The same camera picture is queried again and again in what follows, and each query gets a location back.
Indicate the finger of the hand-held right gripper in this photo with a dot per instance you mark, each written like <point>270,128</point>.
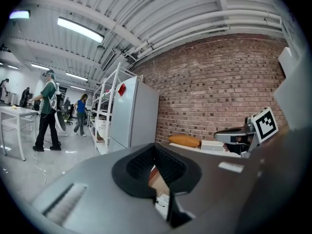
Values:
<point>231,133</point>

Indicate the white desk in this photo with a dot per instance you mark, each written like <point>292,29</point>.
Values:
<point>187,148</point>

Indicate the white rectangular table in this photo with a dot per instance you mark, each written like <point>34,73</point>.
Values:
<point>19,111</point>

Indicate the white shelving rack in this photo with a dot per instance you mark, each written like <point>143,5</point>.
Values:
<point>102,121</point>

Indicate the white speaker box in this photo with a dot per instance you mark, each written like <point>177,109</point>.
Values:
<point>212,146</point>

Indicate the person's light grey shirt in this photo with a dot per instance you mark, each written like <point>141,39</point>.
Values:
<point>297,101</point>

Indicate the orange cushion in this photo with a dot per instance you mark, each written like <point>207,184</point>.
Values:
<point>185,140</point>

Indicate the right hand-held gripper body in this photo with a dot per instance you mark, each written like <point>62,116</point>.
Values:
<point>264,125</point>

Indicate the long ceiling light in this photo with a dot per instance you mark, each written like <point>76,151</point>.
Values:
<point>40,66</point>
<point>80,29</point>
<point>76,76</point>

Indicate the white ceiling pipes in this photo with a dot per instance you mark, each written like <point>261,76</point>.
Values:
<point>207,24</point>

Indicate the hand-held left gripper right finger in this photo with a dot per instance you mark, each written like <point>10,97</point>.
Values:
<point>214,186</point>

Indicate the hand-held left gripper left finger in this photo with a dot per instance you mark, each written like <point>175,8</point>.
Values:
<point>104,186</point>

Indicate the short ceiling light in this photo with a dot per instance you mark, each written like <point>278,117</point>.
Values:
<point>19,14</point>

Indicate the red cloth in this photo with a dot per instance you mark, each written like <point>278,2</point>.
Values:
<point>122,89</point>

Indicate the grey ceiling air unit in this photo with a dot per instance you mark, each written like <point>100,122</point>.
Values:
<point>107,60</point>

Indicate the grey refrigerator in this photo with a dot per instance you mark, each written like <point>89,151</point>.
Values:
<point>134,113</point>

